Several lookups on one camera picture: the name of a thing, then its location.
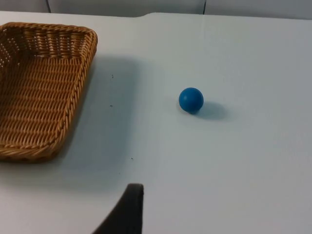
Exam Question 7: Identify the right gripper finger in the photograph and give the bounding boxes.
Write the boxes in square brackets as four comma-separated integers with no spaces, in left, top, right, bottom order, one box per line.
[92,183,144,234]

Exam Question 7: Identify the pale brown wicker basket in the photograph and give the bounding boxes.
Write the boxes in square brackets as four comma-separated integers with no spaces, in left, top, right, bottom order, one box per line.
[0,22,98,163]

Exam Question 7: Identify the blue ball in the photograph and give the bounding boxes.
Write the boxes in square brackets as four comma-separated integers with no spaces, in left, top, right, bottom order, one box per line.
[178,87,204,115]

